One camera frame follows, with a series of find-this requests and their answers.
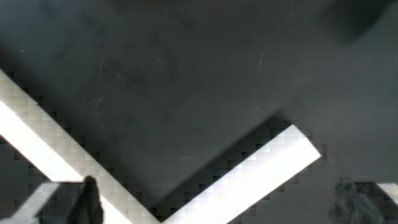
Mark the white front fence bar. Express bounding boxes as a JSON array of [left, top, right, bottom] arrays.
[[0, 70, 160, 224]]

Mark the white fence bar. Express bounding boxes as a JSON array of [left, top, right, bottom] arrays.
[[162, 125, 322, 224], [0, 70, 160, 224]]

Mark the white right fence bar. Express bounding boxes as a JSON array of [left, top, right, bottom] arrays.
[[162, 125, 322, 224]]

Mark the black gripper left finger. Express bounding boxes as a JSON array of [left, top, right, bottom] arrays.
[[13, 176, 104, 224]]

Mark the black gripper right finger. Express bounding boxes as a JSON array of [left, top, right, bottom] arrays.
[[329, 177, 398, 224]]

